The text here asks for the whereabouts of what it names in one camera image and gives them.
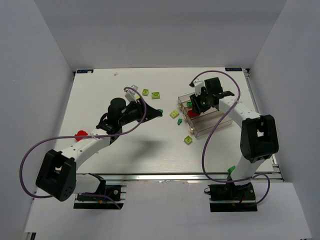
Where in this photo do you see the green and red lego stack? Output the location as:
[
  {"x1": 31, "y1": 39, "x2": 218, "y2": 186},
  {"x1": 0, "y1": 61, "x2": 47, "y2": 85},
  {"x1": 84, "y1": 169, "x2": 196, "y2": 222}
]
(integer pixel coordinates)
[{"x1": 187, "y1": 110, "x2": 199, "y2": 118}]

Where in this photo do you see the small dark green lego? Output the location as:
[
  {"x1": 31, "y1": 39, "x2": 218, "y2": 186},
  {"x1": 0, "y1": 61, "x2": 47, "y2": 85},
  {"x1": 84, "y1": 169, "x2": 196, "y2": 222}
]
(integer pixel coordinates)
[{"x1": 177, "y1": 118, "x2": 183, "y2": 126}]

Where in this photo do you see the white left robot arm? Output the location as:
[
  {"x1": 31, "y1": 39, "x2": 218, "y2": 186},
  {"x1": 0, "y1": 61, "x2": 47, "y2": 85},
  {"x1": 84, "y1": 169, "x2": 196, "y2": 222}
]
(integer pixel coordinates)
[{"x1": 35, "y1": 97, "x2": 163, "y2": 202}]

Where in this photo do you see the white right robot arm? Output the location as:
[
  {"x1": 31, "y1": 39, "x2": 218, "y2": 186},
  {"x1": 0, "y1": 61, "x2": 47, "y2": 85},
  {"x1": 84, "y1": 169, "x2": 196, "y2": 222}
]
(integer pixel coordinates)
[{"x1": 190, "y1": 77, "x2": 279, "y2": 186}]

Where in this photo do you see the lime rectangular lego brick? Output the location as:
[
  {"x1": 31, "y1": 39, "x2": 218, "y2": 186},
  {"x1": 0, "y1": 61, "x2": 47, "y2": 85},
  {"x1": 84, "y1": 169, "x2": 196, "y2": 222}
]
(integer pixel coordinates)
[{"x1": 151, "y1": 92, "x2": 161, "y2": 99}]

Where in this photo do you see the clear three-compartment container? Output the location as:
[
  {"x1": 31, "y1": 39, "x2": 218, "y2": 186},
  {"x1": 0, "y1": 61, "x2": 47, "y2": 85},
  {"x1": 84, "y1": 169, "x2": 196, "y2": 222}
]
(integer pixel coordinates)
[{"x1": 177, "y1": 93, "x2": 224, "y2": 138}]

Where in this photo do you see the lime square lego brick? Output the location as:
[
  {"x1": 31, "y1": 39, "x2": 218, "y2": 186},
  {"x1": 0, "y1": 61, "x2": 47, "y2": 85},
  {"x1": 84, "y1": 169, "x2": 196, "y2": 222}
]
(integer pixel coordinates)
[{"x1": 142, "y1": 89, "x2": 149, "y2": 96}]

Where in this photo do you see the lime 2x2 lego brick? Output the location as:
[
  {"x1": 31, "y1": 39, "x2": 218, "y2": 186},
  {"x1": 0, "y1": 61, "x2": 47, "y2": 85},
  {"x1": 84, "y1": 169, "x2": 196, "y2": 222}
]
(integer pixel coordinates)
[{"x1": 169, "y1": 110, "x2": 180, "y2": 119}]

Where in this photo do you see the lime lego near container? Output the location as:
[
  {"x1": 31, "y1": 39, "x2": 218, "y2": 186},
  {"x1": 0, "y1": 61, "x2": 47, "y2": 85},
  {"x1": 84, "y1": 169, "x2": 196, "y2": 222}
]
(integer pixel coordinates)
[{"x1": 183, "y1": 135, "x2": 193, "y2": 145}]

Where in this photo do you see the blue label sticker right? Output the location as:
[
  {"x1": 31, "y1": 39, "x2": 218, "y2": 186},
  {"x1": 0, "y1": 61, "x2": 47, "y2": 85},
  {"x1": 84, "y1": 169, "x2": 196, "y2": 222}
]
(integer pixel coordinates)
[{"x1": 224, "y1": 67, "x2": 243, "y2": 72}]

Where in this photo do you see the blue label sticker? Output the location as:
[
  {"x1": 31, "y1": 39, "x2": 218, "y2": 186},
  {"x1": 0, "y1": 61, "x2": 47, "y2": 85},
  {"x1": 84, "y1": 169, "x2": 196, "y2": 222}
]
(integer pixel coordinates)
[
  {"x1": 76, "y1": 69, "x2": 94, "y2": 74},
  {"x1": 224, "y1": 67, "x2": 243, "y2": 72}
]

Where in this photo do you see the red lego piece left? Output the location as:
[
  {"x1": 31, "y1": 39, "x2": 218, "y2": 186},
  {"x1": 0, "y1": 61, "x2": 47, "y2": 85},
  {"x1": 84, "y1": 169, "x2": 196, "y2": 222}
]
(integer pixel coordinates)
[{"x1": 74, "y1": 130, "x2": 88, "y2": 142}]

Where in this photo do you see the blue label sticker left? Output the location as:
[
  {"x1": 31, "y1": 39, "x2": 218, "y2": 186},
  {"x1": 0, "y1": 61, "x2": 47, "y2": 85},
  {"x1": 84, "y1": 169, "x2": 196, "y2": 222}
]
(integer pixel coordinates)
[{"x1": 76, "y1": 69, "x2": 94, "y2": 74}]

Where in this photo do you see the green lego at table edge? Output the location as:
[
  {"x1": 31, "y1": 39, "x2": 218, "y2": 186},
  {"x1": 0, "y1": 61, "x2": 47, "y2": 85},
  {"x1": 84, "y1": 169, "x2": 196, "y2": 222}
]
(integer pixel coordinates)
[{"x1": 227, "y1": 165, "x2": 236, "y2": 174}]

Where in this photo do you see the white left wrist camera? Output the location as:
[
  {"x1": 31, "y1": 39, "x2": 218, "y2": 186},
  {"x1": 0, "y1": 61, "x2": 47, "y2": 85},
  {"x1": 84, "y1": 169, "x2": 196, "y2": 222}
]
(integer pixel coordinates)
[{"x1": 124, "y1": 85, "x2": 138, "y2": 102}]

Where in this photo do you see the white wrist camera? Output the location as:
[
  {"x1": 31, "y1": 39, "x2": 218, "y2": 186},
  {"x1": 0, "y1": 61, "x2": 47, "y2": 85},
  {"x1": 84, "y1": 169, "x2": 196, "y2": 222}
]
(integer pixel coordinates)
[
  {"x1": 124, "y1": 85, "x2": 138, "y2": 102},
  {"x1": 189, "y1": 78, "x2": 205, "y2": 97}
]

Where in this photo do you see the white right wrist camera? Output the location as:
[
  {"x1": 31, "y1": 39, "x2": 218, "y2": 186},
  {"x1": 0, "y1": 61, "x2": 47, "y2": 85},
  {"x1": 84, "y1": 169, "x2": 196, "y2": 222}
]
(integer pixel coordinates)
[{"x1": 189, "y1": 78, "x2": 205, "y2": 97}]

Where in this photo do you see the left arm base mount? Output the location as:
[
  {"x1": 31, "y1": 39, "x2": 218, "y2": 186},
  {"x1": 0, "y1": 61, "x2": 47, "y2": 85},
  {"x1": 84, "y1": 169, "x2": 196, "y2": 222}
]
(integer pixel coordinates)
[{"x1": 73, "y1": 173, "x2": 127, "y2": 210}]

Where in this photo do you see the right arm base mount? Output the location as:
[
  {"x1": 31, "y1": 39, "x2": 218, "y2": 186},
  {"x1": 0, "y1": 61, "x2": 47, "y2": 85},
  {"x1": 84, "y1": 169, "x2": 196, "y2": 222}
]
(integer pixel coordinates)
[{"x1": 204, "y1": 183, "x2": 258, "y2": 213}]

